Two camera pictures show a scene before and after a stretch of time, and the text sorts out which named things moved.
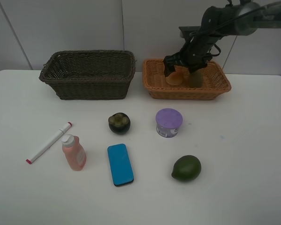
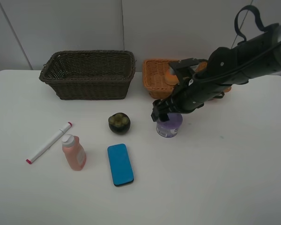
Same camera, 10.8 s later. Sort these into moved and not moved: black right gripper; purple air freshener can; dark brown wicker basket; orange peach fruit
Moved: black right gripper
Not moved: purple air freshener can; orange peach fruit; dark brown wicker basket
